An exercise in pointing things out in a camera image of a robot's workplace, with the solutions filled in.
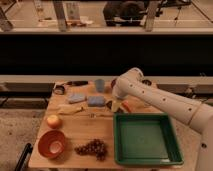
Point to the grey blue sponge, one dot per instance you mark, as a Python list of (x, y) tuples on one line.
[(76, 97)]

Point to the bunch of dark grapes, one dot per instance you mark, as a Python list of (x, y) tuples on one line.
[(96, 147)]

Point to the orange carrot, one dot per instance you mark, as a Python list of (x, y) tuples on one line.
[(125, 105)]

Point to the green plastic tray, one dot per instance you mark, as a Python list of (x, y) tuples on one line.
[(145, 140)]

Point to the purple bowl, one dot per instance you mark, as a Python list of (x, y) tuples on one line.
[(113, 82)]

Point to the black handled tool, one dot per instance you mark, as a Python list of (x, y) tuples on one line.
[(75, 83)]

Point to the black chair part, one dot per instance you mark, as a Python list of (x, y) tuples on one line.
[(26, 151)]

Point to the blue grey cup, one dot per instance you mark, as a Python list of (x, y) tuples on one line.
[(99, 85)]

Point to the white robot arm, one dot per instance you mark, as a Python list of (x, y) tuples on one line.
[(197, 115)]

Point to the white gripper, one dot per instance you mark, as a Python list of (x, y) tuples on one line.
[(117, 106)]

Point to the black tape roll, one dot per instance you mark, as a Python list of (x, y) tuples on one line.
[(59, 89)]

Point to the orange bowl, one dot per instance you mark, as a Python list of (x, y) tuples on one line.
[(52, 144)]

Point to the dark eraser block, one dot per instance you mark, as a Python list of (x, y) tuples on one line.
[(109, 104)]

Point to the yellow red apple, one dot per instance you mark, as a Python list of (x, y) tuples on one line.
[(54, 121)]

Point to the small metal cup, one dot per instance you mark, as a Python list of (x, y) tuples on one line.
[(147, 82)]

